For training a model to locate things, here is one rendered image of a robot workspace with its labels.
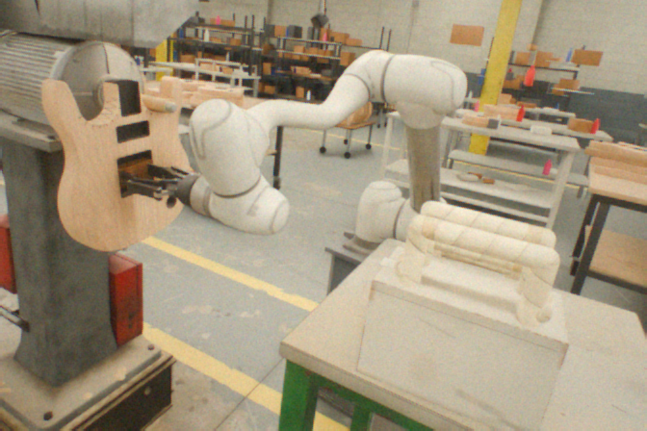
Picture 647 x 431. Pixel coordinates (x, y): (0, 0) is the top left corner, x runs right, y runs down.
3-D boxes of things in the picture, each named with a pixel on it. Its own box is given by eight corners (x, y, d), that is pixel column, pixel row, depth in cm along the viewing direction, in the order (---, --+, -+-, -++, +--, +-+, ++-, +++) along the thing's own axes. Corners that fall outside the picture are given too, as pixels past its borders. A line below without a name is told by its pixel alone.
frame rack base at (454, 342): (354, 373, 69) (371, 280, 64) (380, 325, 83) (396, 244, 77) (535, 446, 60) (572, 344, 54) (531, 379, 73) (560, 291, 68)
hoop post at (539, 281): (514, 322, 58) (533, 261, 55) (514, 311, 61) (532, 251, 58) (540, 330, 57) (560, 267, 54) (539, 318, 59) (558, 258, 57)
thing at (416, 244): (396, 284, 64) (406, 226, 61) (401, 274, 67) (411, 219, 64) (416, 290, 63) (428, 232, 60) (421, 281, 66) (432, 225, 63)
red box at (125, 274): (73, 323, 164) (67, 238, 153) (103, 309, 175) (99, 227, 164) (117, 349, 154) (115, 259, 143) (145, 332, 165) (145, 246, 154)
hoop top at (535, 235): (417, 219, 68) (421, 201, 67) (422, 214, 72) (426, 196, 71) (553, 255, 61) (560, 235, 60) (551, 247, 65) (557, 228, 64)
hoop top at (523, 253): (404, 236, 61) (408, 216, 60) (409, 229, 64) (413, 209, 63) (556, 278, 54) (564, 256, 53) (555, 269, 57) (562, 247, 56)
